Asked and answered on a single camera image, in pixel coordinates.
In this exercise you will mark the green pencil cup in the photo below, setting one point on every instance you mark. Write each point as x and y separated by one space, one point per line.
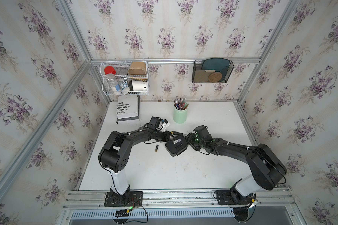
180 116

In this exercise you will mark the black handled screwdriver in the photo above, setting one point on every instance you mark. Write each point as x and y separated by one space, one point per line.
176 133

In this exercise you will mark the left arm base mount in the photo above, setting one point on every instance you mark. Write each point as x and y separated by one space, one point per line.
129 198

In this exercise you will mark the white book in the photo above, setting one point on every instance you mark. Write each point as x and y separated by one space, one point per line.
127 107

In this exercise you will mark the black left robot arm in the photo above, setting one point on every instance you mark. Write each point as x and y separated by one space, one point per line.
114 155

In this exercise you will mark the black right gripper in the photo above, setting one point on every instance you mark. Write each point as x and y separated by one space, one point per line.
190 136

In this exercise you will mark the clear plastic bottle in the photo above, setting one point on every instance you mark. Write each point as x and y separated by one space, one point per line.
113 83

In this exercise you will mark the red lidded jar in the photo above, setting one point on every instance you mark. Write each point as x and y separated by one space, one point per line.
109 70

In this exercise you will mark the white wire basket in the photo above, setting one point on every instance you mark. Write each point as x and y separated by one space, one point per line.
122 77

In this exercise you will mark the black mesh wall organizer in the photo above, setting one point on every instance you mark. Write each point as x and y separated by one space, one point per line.
201 76

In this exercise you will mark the grey book underneath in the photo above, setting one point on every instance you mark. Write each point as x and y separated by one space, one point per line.
128 119

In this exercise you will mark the teal folder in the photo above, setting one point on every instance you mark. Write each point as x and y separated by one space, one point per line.
219 65

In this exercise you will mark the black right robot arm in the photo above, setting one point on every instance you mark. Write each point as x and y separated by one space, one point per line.
266 169

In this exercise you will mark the coloured pencils bundle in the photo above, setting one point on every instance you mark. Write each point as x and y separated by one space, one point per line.
180 104

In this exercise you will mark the round cork coaster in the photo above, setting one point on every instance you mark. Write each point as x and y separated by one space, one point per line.
215 77

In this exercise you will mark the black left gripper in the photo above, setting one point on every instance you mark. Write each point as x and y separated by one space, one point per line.
168 138

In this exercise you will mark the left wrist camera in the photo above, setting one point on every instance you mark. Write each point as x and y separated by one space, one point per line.
164 125

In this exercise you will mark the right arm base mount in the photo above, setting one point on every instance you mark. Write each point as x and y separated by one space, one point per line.
233 197

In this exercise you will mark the black square alarm clock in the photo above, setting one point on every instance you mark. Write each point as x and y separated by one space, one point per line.
176 146

